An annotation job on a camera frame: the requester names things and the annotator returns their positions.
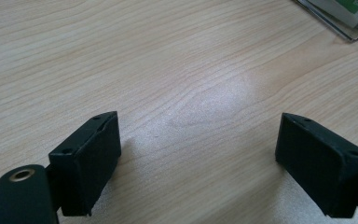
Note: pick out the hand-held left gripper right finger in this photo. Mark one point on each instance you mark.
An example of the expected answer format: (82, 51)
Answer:
(317, 161)

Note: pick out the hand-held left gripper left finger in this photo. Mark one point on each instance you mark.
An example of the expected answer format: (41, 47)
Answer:
(87, 168)

